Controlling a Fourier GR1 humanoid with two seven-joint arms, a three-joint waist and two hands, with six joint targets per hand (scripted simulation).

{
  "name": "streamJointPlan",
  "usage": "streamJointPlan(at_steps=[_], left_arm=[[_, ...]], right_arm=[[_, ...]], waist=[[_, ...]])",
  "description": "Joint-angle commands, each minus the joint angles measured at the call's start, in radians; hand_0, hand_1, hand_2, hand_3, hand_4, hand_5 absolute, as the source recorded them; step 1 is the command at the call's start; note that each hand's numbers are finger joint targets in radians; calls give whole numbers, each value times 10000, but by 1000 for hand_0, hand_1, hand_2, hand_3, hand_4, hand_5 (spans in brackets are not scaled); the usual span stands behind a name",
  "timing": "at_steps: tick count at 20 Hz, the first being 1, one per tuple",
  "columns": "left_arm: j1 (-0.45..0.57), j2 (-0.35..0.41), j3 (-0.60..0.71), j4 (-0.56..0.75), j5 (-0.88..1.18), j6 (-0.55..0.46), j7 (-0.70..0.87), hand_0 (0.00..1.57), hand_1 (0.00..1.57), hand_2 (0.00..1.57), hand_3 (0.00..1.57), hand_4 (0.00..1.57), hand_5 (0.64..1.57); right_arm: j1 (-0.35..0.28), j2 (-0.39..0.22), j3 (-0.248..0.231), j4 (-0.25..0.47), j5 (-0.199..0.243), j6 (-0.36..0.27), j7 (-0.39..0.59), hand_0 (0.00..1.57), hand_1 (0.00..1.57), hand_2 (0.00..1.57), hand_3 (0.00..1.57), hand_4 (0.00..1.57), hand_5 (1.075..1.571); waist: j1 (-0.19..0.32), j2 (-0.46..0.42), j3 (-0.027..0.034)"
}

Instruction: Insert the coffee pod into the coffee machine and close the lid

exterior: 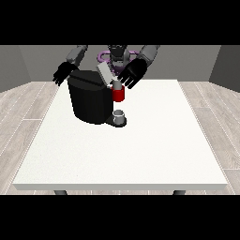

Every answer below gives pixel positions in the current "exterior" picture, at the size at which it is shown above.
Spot grey robot trunk purple rings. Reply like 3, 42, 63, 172
97, 45, 140, 75

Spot black coffee machine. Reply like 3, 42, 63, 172
67, 68, 128, 128

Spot small grey coffee pod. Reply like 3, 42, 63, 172
112, 79, 123, 90

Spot small grey cup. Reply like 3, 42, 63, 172
112, 109, 127, 125

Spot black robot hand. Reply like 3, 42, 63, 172
116, 58, 148, 90
52, 61, 80, 87

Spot pale grey machine lid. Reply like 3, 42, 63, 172
96, 61, 117, 85

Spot red pod holder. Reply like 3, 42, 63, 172
112, 84, 126, 103

